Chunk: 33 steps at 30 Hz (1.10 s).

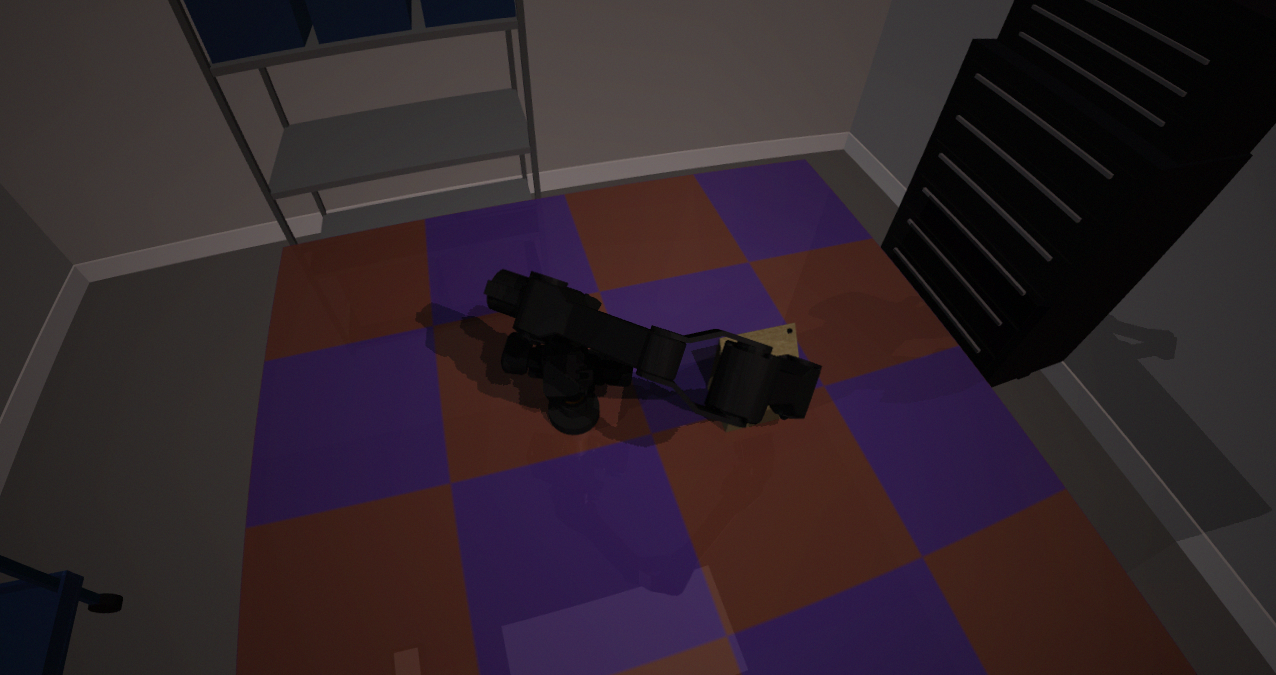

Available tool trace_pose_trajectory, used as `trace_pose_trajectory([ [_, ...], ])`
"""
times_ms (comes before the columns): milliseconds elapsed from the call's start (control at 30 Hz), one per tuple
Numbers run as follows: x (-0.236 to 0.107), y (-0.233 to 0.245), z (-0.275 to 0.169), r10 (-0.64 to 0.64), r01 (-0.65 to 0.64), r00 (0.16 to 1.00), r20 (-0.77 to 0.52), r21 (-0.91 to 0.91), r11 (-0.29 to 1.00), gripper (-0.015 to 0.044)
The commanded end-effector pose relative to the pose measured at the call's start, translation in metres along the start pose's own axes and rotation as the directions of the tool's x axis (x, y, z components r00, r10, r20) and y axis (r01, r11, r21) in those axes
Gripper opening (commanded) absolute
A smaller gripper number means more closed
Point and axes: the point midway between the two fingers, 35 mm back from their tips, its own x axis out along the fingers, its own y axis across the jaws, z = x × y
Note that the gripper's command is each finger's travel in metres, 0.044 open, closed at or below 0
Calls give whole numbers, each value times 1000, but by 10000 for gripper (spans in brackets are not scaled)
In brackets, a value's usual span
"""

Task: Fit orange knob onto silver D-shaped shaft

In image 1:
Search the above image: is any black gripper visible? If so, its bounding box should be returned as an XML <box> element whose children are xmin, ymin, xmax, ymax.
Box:
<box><xmin>501</xmin><ymin>332</ymin><xmax>633</xmax><ymax>387</ymax></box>

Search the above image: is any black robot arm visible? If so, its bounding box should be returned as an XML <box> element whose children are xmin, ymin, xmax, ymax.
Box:
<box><xmin>484</xmin><ymin>269</ymin><xmax>823</xmax><ymax>427</ymax></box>

